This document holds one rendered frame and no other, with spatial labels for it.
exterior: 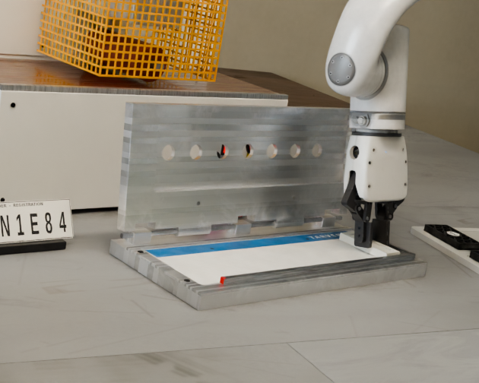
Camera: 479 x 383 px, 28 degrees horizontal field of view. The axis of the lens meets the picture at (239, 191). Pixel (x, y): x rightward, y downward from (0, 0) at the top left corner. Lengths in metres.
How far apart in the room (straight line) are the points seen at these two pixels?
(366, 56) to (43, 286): 0.54
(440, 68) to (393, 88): 2.59
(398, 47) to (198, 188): 0.36
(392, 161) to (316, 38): 2.19
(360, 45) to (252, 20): 2.13
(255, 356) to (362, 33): 0.50
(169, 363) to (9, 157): 0.48
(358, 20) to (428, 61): 2.61
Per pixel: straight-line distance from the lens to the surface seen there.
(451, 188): 2.15
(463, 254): 1.62
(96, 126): 1.46
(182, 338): 1.10
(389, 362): 1.15
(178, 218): 1.35
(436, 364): 1.18
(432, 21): 3.94
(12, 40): 1.62
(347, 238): 1.49
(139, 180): 1.30
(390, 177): 1.45
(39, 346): 1.04
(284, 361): 1.09
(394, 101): 1.43
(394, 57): 1.43
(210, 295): 1.18
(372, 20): 1.36
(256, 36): 3.48
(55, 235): 1.32
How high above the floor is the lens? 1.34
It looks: 15 degrees down
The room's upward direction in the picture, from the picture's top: 10 degrees clockwise
